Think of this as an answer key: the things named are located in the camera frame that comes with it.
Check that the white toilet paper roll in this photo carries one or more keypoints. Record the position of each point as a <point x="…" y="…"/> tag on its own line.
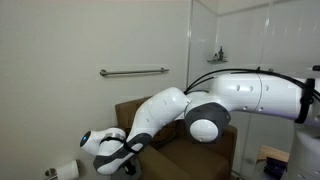
<point x="68" y="170"/>

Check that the purple object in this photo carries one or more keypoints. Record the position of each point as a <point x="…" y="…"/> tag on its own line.
<point x="275" y="166"/>

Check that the brown cardboard box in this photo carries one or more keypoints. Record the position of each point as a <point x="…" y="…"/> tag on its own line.
<point x="200" y="160"/>

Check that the chrome toilet paper holder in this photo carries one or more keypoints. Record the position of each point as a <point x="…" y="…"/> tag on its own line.
<point x="50" y="173"/>

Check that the metal towel bar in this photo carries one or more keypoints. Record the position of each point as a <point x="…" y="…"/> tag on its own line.
<point x="133" y="72"/>

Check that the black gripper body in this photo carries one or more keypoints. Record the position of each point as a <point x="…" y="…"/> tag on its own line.
<point x="130" y="168"/>

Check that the dark bottles on shelf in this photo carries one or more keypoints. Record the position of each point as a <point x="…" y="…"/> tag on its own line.
<point x="220" y="54"/>

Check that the glass shower door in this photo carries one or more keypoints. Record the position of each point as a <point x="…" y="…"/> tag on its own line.
<point x="243" y="33"/>

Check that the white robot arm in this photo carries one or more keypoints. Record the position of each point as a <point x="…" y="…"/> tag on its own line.
<point x="233" y="93"/>

